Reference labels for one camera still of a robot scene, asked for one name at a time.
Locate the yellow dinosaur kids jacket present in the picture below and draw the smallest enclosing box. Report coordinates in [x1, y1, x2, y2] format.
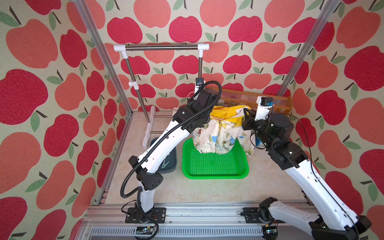
[192, 105, 255, 156]

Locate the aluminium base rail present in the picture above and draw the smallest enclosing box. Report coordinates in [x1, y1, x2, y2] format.
[74, 202, 334, 240]

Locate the aluminium frame post left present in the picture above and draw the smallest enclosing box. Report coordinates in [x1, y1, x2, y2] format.
[74, 0, 133, 117]

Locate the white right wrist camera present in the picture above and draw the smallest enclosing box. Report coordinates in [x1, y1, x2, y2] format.
[255, 96, 274, 121]

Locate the white and steel clothes rack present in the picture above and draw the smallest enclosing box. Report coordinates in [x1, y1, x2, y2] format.
[114, 44, 210, 147]

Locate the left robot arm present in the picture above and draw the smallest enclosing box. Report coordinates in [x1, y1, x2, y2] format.
[120, 81, 222, 221]

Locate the wooden shelf rack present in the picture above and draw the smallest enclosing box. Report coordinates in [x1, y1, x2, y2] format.
[210, 89, 293, 129]

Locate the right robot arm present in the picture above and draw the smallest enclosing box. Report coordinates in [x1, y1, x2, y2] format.
[242, 108, 372, 240]

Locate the green plastic basket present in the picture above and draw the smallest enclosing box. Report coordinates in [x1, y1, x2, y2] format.
[182, 139, 249, 180]

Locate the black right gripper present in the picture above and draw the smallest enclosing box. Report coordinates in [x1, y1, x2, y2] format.
[242, 107, 273, 152]

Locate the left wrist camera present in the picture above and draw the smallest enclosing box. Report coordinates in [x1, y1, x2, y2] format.
[195, 77, 205, 92]

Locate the dark blue plastic tray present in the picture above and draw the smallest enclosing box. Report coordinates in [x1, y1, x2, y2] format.
[158, 148, 178, 174]

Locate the light blue clothespin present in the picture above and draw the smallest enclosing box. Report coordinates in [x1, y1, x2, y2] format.
[162, 160, 170, 169]

